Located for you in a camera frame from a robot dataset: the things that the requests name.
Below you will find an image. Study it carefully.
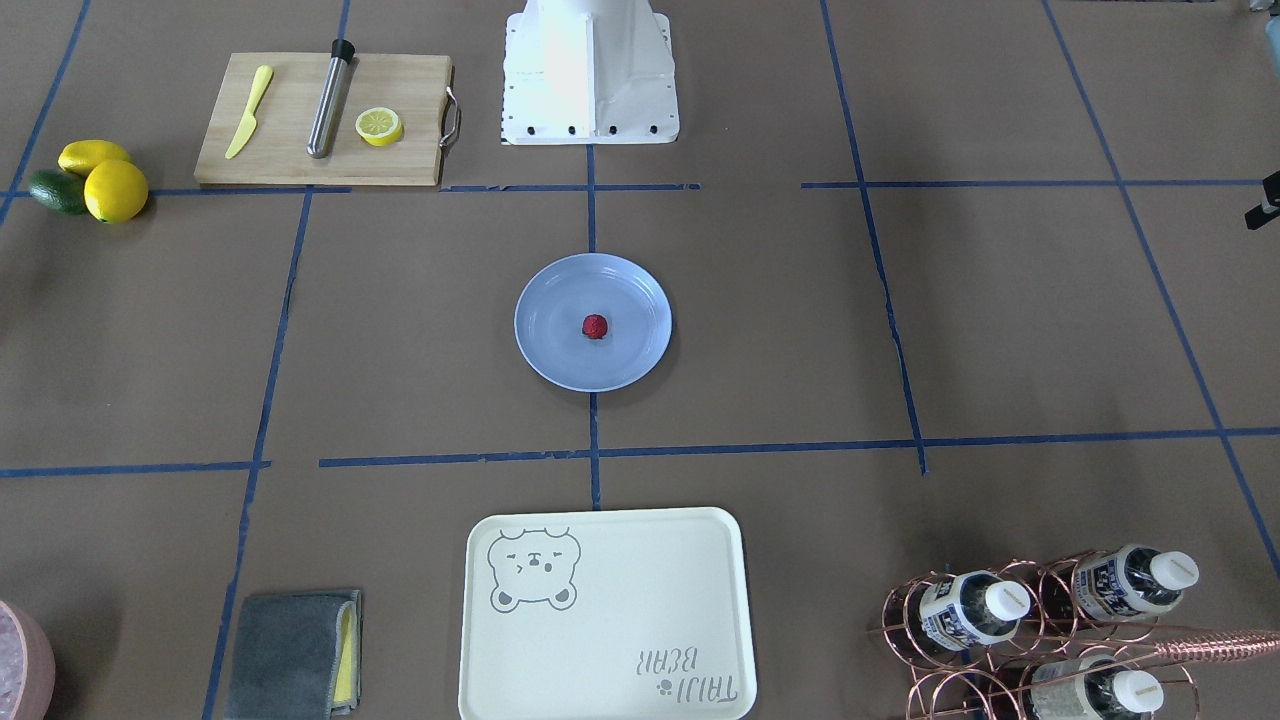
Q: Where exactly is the pink bowl of ice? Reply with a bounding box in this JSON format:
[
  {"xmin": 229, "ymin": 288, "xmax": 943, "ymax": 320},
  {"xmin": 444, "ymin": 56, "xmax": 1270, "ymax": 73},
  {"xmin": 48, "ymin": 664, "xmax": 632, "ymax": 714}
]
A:
[{"xmin": 1, "ymin": 601, "xmax": 56, "ymax": 719}]

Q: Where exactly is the whole yellow lemon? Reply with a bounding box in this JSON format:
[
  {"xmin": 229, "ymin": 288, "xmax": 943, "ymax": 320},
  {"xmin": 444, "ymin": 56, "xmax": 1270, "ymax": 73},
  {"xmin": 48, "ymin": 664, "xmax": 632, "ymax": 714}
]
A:
[{"xmin": 84, "ymin": 159, "xmax": 150, "ymax": 224}]

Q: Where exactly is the steel cylinder tool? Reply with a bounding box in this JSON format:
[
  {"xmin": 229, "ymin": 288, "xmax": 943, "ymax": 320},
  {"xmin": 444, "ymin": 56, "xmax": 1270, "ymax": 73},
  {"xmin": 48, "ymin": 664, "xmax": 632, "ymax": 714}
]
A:
[{"xmin": 306, "ymin": 38, "xmax": 355, "ymax": 159}]

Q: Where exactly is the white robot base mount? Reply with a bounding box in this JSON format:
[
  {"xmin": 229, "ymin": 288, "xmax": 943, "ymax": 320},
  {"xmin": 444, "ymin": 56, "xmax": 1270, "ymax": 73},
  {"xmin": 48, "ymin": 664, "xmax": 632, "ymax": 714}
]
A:
[{"xmin": 500, "ymin": 1, "xmax": 681, "ymax": 146}]

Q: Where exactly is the dark drink bottle rear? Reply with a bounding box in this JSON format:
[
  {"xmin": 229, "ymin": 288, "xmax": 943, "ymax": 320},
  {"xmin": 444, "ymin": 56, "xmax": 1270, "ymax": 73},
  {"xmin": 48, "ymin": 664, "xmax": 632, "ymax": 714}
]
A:
[{"xmin": 1059, "ymin": 544, "xmax": 1201, "ymax": 623}]

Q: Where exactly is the copper wire bottle rack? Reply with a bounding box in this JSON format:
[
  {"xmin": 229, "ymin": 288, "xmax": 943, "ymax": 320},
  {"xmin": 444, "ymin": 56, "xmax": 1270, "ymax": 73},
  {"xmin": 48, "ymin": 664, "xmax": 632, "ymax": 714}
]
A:
[{"xmin": 867, "ymin": 551, "xmax": 1277, "ymax": 719}]

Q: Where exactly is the yellow plastic knife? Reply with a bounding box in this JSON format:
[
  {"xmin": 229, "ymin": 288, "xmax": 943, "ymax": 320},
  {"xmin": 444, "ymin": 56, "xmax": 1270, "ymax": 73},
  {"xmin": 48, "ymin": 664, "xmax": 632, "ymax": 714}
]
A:
[{"xmin": 224, "ymin": 65, "xmax": 274, "ymax": 160}]

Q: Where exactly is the red strawberry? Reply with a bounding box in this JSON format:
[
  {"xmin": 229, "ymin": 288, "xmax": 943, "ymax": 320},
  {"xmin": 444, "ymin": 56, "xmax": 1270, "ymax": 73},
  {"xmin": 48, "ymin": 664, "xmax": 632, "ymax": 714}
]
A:
[{"xmin": 581, "ymin": 314, "xmax": 609, "ymax": 341}]

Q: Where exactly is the dark drink bottle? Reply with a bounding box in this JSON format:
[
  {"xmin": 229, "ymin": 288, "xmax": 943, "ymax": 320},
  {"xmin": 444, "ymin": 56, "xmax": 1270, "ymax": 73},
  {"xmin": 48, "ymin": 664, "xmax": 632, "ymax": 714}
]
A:
[
  {"xmin": 1021, "ymin": 655, "xmax": 1165, "ymax": 719},
  {"xmin": 906, "ymin": 570, "xmax": 1033, "ymax": 659},
  {"xmin": 1059, "ymin": 544, "xmax": 1201, "ymax": 623}
]

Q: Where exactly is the grey folded cloth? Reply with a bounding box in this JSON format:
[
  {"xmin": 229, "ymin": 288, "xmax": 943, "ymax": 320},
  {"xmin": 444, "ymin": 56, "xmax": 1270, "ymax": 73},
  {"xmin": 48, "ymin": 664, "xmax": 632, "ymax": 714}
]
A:
[{"xmin": 224, "ymin": 588, "xmax": 364, "ymax": 719}]

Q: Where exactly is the blue plastic plate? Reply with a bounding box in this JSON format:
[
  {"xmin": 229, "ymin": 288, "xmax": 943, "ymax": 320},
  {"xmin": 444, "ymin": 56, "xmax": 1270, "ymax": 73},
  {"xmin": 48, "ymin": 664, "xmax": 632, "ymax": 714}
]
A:
[{"xmin": 513, "ymin": 252, "xmax": 675, "ymax": 393}]

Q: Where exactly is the wooden cutting board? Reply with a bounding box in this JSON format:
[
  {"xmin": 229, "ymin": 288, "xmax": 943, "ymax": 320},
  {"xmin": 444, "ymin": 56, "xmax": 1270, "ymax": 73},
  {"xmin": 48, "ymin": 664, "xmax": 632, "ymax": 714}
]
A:
[{"xmin": 195, "ymin": 53, "xmax": 460, "ymax": 187}]

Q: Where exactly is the lemon half slice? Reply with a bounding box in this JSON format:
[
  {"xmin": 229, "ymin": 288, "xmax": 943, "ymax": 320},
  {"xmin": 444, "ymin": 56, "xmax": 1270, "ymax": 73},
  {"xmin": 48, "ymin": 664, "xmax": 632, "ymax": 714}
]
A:
[{"xmin": 355, "ymin": 108, "xmax": 404, "ymax": 147}]

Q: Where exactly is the cream bear serving tray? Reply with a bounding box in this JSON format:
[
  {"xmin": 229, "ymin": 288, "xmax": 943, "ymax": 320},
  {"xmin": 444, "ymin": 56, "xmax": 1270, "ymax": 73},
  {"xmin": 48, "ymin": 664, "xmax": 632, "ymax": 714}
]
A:
[{"xmin": 458, "ymin": 507, "xmax": 758, "ymax": 719}]

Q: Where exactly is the green lime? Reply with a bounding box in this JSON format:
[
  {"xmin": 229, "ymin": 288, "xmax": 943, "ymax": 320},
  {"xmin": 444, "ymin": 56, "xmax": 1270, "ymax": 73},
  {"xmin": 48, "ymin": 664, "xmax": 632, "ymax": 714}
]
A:
[{"xmin": 27, "ymin": 169, "xmax": 88, "ymax": 217}]

